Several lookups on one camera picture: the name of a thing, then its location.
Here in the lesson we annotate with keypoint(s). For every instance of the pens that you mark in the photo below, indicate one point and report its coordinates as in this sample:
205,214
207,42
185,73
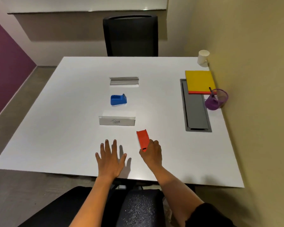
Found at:
211,90

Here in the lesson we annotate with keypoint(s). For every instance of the red stapler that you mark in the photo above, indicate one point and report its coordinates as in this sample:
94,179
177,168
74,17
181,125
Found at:
143,138

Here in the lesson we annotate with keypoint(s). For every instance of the black mesh office chair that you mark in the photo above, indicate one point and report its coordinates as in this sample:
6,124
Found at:
130,37
137,210

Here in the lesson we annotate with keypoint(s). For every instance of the person's left forearm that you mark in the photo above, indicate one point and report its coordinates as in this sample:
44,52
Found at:
92,205

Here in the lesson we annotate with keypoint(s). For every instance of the person's right hand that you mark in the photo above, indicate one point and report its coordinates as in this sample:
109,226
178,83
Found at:
153,156

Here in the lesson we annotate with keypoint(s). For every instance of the clear acrylic name sign holder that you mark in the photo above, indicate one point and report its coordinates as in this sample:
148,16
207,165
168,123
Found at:
117,121
124,81

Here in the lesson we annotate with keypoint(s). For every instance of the white paper cup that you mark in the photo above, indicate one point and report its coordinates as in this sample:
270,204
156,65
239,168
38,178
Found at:
203,57

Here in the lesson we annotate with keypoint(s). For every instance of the person's right forearm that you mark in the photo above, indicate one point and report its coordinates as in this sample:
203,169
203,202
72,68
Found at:
177,193

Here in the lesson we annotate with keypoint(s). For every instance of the person's left hand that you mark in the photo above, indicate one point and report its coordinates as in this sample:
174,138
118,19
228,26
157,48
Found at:
110,165

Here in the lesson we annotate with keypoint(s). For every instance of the yellow notepad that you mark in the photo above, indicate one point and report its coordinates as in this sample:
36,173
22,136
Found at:
198,80

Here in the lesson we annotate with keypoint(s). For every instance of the person's black right sleeve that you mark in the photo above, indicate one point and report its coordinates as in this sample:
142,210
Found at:
208,217

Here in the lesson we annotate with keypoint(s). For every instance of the purple mesh pen cup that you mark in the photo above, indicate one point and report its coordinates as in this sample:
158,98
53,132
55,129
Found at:
213,104

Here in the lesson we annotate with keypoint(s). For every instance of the blue tape dispenser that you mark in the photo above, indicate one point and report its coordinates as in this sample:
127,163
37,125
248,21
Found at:
117,100

